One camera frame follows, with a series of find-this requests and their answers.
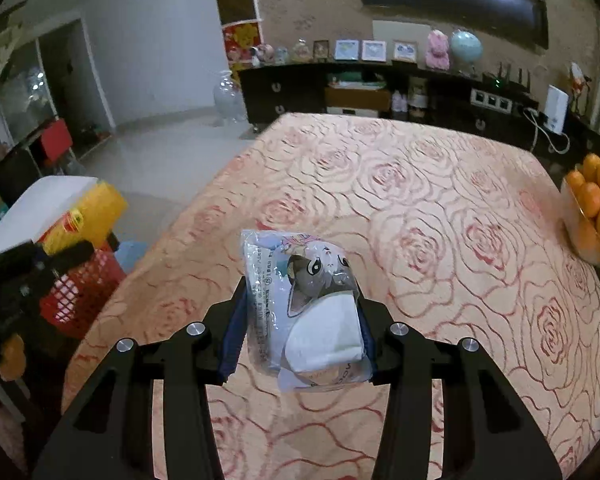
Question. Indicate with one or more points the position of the rose pattern tablecloth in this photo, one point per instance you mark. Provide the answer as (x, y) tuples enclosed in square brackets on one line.
[(457, 235)]

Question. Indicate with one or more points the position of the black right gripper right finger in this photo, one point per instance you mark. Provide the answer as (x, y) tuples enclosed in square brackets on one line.
[(488, 432)]

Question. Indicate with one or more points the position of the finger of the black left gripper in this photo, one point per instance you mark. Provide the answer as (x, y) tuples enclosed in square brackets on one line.
[(71, 257)]

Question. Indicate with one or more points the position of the white router box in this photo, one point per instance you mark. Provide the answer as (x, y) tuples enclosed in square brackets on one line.
[(555, 109)]

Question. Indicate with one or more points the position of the red plastic mesh basket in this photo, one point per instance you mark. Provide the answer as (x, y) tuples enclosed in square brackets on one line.
[(77, 297)]

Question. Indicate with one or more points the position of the cat print tissue pack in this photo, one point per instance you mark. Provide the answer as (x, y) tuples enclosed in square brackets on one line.
[(304, 326)]

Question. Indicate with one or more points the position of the blue stool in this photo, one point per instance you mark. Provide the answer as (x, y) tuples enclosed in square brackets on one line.
[(129, 254)]

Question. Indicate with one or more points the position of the person's left hand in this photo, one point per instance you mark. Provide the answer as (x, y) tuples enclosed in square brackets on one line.
[(13, 362)]

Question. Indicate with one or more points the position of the light blue globe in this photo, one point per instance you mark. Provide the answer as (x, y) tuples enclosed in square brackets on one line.
[(466, 47)]

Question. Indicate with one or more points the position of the red yellow festive poster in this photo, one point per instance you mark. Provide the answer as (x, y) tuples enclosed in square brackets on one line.
[(239, 39)]

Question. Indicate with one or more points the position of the red chair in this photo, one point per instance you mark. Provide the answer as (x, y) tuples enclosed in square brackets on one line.
[(56, 141)]

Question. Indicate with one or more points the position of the pink plush toy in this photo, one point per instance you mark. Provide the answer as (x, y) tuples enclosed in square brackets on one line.
[(437, 53)]

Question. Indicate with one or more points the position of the yellow foam net sleeve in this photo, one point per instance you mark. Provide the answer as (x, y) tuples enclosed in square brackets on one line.
[(92, 218)]

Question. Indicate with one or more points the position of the black tv cabinet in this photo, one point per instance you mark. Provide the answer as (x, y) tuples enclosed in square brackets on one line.
[(402, 91)]

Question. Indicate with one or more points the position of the glass bowl of oranges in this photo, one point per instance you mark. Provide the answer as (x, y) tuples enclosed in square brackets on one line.
[(580, 191)]

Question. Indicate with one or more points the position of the clear large water bottle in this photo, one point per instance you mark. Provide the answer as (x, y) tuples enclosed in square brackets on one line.
[(228, 99)]

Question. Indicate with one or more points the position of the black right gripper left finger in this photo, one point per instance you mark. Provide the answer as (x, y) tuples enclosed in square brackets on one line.
[(106, 431)]

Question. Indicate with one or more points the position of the white power strip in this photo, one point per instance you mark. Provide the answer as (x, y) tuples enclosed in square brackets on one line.
[(490, 101)]

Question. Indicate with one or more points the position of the small dark photo frame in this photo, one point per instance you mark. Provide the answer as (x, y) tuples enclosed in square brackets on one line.
[(321, 51)]

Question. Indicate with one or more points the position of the white board leaning on wall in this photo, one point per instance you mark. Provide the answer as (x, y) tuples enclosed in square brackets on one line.
[(405, 31)]

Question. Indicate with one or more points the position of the white picture frame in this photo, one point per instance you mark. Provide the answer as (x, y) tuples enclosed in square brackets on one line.
[(347, 50), (374, 51)]

